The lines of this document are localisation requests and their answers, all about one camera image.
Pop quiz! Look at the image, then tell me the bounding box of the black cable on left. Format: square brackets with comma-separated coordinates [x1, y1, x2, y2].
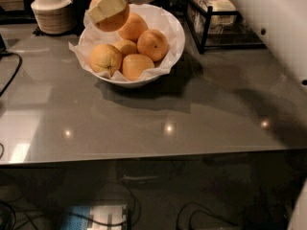
[0, 51, 24, 98]

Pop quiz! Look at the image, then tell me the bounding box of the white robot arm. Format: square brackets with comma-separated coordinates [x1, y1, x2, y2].
[122, 0, 307, 230]

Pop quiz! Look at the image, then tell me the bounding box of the black wire rack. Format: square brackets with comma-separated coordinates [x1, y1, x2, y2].
[185, 0, 265, 54]

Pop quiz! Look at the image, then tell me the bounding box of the black cup holder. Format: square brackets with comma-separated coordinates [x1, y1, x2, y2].
[65, 0, 97, 31]

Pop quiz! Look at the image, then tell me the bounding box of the stack of paper bowls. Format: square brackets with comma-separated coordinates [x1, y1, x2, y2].
[31, 0, 77, 35]

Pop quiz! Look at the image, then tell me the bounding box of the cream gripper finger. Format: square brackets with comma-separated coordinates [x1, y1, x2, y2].
[85, 0, 129, 24]

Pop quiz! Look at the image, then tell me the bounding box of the white paper bowl liner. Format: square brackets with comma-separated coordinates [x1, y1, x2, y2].
[68, 5, 181, 83]

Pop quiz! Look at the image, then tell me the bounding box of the white ceramic bowl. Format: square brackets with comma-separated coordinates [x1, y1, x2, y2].
[78, 3, 186, 89]

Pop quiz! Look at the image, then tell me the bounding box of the blue white box below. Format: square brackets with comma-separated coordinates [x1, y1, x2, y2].
[60, 205, 130, 230]

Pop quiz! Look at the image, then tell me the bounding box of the small orange centre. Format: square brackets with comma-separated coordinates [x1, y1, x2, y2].
[114, 39, 138, 57]

